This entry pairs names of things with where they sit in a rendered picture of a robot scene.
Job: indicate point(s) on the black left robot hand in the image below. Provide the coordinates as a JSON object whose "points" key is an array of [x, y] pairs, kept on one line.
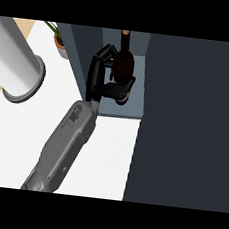
{"points": [[97, 73]]}

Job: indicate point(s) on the dark wine bottle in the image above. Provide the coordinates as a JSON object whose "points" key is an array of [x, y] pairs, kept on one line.
{"points": [[123, 62]]}

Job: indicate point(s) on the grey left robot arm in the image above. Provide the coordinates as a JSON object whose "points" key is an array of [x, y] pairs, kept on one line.
{"points": [[64, 141]]}

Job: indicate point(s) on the grey open cabinet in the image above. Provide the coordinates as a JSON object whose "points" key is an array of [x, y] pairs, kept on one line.
{"points": [[108, 69]]}

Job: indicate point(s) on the dark grey cabinet door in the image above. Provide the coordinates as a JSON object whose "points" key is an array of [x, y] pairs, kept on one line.
{"points": [[189, 123]]}

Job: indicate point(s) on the potted green plant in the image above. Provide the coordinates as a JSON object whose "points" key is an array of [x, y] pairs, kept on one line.
{"points": [[58, 38]]}

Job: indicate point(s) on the white cylindrical appliance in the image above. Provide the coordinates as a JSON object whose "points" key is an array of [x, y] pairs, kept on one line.
{"points": [[15, 63]]}

